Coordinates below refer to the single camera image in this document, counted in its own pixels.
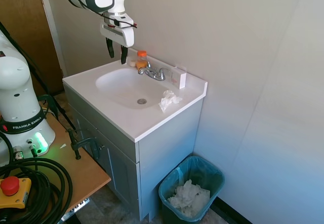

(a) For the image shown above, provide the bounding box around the white tissue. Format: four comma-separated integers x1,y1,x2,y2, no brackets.
158,90,183,114

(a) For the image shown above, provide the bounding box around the black metal clamp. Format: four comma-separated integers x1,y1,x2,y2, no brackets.
66,128,102,161

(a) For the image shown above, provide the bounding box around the dark green trash bin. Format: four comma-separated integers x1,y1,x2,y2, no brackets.
158,155,225,221

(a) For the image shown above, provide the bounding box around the chrome faucet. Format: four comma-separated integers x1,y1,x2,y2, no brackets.
138,61,171,82

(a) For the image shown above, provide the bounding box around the grey vanity cabinet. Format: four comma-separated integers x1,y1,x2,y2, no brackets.
63,86,204,221

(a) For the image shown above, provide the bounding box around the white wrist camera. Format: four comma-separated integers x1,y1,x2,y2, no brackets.
110,16,135,29

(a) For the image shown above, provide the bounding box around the orange soap bottle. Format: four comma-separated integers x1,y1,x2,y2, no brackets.
136,50,148,70

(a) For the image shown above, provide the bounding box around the yellow emergency stop button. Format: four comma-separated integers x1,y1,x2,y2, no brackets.
0,176,32,209

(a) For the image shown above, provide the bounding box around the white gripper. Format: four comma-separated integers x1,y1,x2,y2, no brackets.
100,12,135,65

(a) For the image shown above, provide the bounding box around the black baseboard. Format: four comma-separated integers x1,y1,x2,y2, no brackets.
216,196,255,224

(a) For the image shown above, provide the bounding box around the blue plastic bin liner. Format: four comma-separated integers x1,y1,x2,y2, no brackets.
158,155,225,209

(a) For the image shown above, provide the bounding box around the brown wooden door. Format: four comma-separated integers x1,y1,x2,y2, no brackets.
0,0,67,96

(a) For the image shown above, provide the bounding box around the wooden table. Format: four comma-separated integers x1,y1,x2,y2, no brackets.
0,112,112,224

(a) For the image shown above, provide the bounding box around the white sink countertop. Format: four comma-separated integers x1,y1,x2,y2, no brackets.
62,53,208,143

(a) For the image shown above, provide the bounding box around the pile of discarded tissues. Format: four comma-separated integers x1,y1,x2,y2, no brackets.
167,179,211,218

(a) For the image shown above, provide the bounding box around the white cardboard box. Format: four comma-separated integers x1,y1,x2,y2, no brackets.
171,66,187,90

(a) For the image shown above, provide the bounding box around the black tripod stand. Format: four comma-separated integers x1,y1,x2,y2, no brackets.
0,21,76,131

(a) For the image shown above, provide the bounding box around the coiled black cable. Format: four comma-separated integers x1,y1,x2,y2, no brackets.
0,132,73,224

